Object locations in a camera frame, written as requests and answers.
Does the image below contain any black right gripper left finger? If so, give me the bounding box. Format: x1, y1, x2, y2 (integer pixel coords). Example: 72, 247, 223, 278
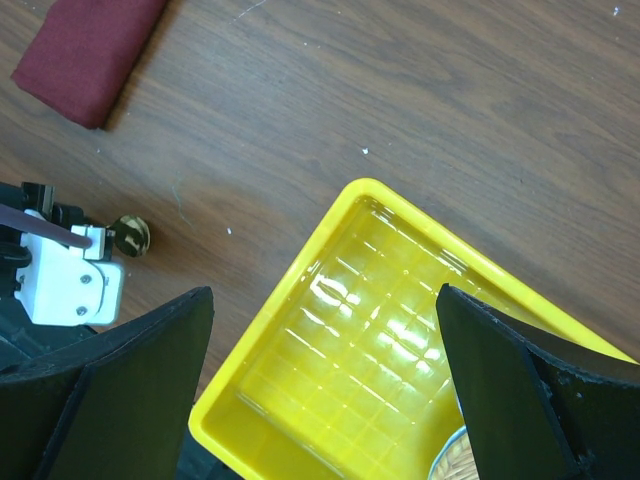
1, 287, 214, 479

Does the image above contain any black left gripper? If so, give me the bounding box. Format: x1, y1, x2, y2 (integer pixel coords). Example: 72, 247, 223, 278
0, 180, 99, 371

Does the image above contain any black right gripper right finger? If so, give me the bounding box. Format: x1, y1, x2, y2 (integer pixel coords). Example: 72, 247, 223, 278
436, 284, 639, 479

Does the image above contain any gold spoon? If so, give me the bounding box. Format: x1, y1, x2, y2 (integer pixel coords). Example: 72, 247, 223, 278
109, 214, 151, 258

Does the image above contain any dark red cloth napkin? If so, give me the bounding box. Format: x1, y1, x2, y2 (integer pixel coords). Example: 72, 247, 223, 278
11, 0, 166, 129

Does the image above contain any yellow plastic tray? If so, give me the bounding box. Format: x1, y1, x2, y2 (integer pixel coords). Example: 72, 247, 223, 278
189, 178, 622, 479

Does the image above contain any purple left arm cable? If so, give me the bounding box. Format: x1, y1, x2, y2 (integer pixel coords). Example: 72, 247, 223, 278
0, 202, 94, 250

